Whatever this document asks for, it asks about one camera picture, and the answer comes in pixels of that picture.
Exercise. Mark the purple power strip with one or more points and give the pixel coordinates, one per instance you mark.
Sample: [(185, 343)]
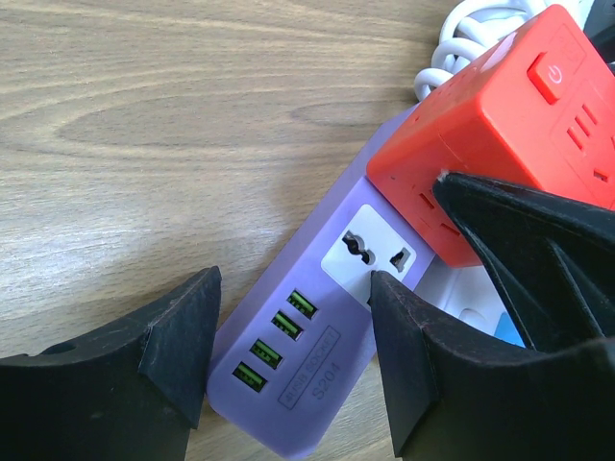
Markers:
[(289, 355)]

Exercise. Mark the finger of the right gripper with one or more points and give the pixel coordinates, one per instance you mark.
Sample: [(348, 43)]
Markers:
[(551, 259)]

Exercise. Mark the white multicolour power strip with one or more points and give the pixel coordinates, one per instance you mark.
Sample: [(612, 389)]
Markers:
[(469, 295)]

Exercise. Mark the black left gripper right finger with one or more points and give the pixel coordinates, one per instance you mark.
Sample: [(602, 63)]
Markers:
[(453, 392)]

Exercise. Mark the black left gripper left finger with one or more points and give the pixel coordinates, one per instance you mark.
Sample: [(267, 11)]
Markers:
[(132, 389)]

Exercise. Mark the red cube socket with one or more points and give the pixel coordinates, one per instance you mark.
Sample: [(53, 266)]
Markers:
[(536, 109)]

